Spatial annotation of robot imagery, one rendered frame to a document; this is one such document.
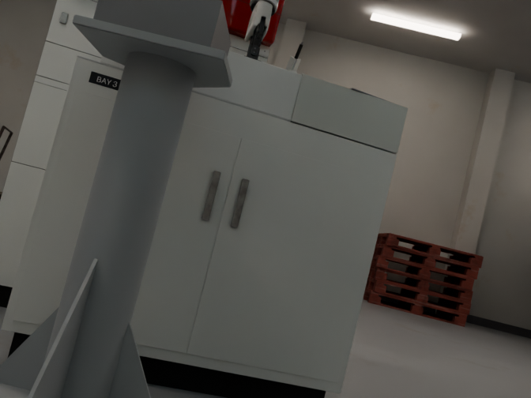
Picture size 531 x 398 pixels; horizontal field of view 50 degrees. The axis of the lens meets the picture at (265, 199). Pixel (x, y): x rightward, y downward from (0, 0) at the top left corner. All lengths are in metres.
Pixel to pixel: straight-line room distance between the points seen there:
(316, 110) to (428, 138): 7.48
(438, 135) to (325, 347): 7.63
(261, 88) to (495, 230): 7.86
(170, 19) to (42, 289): 0.78
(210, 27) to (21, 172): 1.19
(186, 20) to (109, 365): 0.75
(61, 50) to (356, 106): 1.12
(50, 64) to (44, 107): 0.16
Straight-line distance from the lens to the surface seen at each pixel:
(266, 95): 1.67
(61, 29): 2.32
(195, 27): 1.25
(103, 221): 1.27
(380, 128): 1.78
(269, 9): 1.76
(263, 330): 1.68
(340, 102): 1.74
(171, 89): 1.29
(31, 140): 2.25
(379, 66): 9.25
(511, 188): 9.46
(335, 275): 1.72
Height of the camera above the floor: 0.47
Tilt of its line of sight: 4 degrees up
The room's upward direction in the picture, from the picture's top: 14 degrees clockwise
